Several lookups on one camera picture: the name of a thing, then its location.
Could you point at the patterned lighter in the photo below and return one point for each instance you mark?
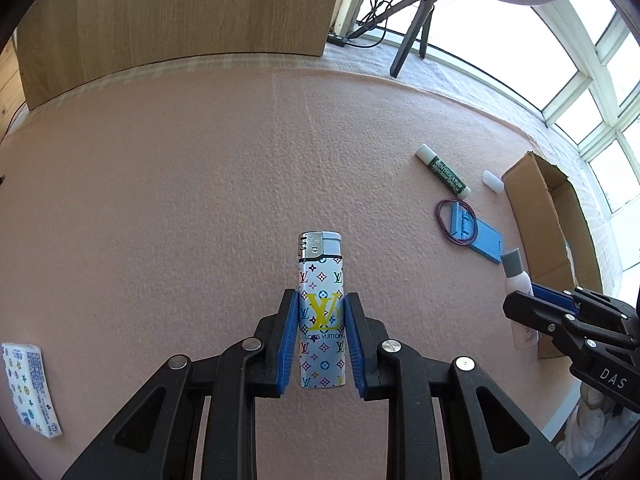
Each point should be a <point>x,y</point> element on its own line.
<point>322,360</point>

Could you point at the green white lip balm tube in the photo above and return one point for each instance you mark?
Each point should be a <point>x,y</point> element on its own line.
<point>441,170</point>

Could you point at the pink lotion bottle grey cap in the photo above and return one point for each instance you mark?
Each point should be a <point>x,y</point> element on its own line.
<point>517,280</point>

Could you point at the cardboard box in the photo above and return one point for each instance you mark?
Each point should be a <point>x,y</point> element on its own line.
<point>554,231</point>

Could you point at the black tripod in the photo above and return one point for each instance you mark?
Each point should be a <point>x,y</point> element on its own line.
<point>378,16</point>

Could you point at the white patterned tissue pack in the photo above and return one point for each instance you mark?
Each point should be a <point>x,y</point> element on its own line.
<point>24,370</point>

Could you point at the small white translucent cap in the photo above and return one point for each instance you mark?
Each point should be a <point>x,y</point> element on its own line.
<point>493,182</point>

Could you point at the wooden cabinet panel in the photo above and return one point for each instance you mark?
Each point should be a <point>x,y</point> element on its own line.
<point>62,44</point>

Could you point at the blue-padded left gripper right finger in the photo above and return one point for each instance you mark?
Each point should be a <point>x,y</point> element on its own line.
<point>445,419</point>

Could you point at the white gloved hand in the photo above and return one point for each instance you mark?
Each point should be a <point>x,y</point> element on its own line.
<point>595,414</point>

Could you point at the wooden plank headboard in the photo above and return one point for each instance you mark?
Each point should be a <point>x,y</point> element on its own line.
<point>12,97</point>

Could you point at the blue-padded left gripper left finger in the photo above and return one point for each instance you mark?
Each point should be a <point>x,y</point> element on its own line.
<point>197,418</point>

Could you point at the blue plastic phone stand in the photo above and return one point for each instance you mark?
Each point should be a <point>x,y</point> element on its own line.
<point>475,233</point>

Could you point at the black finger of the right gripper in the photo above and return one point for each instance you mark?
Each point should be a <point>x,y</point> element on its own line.
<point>545,319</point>
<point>575,295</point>

